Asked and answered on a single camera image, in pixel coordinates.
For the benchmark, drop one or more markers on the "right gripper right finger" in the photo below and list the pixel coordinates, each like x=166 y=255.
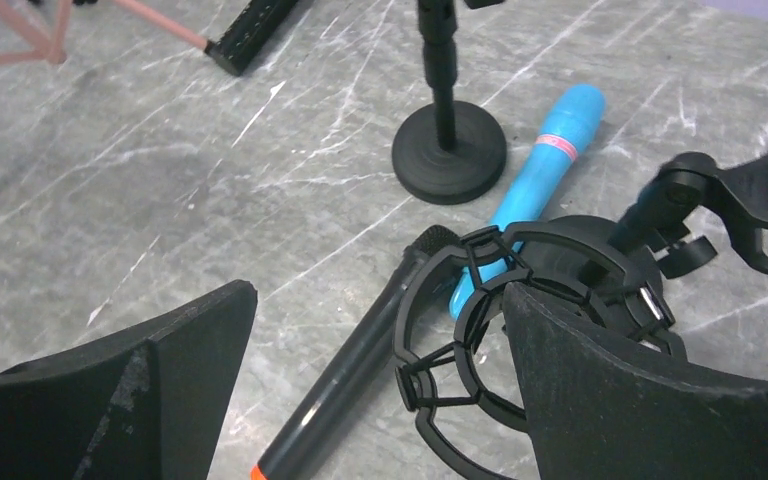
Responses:
x=601 y=406

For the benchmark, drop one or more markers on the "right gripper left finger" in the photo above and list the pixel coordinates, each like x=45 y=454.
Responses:
x=146 y=402

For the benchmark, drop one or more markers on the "black shock mount tripod stand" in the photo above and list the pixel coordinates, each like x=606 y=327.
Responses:
x=567 y=266

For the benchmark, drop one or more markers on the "black round-base mic stand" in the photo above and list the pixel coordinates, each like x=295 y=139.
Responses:
x=449 y=152

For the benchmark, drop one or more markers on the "black microphone silver grille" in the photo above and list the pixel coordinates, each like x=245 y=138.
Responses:
x=248 y=33

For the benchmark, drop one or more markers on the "pink perforated music stand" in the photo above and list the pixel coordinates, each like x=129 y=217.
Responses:
x=48 y=45

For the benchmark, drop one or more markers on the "black microphone orange end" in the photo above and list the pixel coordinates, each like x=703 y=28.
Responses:
x=321 y=418

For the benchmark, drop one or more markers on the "blue microphone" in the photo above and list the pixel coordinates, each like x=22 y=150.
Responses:
x=566 y=132

